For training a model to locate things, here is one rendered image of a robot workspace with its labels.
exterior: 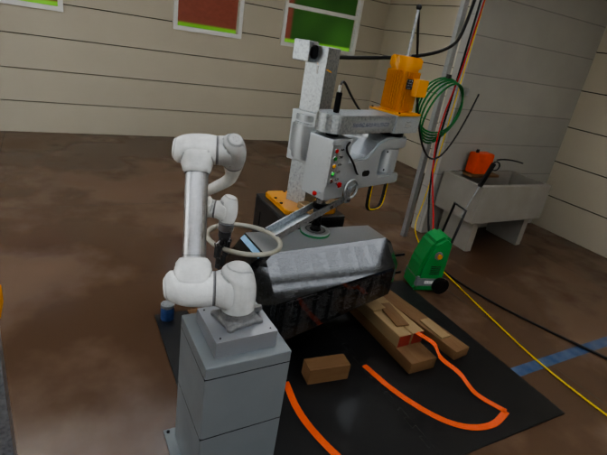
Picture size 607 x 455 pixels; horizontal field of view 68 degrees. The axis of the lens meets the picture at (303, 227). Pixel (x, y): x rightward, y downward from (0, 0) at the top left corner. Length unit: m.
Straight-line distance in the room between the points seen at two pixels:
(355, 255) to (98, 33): 6.38
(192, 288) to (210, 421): 0.60
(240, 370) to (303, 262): 1.14
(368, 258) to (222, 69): 6.36
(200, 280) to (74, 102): 6.91
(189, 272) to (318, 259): 1.28
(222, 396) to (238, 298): 0.43
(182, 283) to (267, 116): 7.74
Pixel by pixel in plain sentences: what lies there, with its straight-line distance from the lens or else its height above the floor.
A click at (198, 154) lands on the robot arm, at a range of 2.01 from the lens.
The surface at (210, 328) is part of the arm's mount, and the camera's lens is 2.04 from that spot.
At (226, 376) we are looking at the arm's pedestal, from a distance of 2.02.
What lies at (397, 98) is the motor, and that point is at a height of 1.79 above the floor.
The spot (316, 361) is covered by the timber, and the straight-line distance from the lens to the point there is 3.12.
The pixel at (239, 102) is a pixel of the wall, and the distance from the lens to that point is 9.20.
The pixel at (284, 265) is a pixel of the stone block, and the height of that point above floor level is 0.74.
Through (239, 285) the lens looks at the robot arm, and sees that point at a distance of 1.93.
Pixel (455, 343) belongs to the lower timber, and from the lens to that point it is 3.80.
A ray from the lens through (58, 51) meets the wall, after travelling 8.51.
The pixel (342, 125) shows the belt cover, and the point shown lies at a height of 1.62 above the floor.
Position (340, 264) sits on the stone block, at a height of 0.70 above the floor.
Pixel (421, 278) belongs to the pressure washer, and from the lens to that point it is 4.47.
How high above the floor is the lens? 2.09
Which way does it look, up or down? 23 degrees down
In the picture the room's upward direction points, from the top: 9 degrees clockwise
